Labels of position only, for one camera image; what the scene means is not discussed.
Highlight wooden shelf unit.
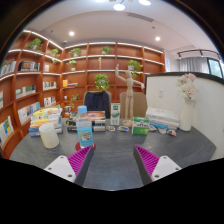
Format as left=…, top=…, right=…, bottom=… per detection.
left=0, top=29, right=167, bottom=160

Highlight grey curtain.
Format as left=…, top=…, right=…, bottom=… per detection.
left=178, top=56, right=210, bottom=74

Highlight cream plastic cup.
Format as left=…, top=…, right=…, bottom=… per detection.
left=38, top=122, right=60, bottom=150

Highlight black track light rail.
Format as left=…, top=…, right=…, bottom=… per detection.
left=176, top=48, right=223, bottom=61

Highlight white vase with flowers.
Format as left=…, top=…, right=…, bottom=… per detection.
left=175, top=72, right=199, bottom=132

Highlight dark office chair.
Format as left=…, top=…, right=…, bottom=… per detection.
left=82, top=90, right=113, bottom=119

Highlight wooden artist mannequin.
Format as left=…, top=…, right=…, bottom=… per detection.
left=115, top=63, right=146, bottom=128

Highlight tan chair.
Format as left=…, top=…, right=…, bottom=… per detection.
left=119, top=91, right=148, bottom=119

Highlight stack of dark books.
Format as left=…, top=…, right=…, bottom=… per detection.
left=65, top=110, right=107, bottom=132

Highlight ceiling lights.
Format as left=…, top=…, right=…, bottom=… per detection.
left=68, top=0, right=161, bottom=42

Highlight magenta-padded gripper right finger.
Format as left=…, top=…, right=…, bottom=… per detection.
left=133, top=144, right=183, bottom=186

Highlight stack of white books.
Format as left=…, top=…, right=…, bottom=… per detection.
left=145, top=106, right=181, bottom=130

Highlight clear blue-capped water bottle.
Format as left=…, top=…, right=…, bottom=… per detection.
left=75, top=105, right=95, bottom=149

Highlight ceiling air vent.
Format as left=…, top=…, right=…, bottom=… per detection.
left=126, top=12, right=154, bottom=23

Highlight stack of colourful books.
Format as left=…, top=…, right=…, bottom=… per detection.
left=28, top=105, right=64, bottom=138

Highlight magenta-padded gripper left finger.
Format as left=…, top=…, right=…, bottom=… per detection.
left=43, top=144, right=95, bottom=187

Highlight window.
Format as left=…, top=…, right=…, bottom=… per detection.
left=208, top=57, right=224, bottom=79

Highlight tall green-white carton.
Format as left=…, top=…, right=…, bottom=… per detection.
left=110, top=102, right=121, bottom=126

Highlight short green-white box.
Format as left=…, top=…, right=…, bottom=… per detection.
left=131, top=116, right=150, bottom=136

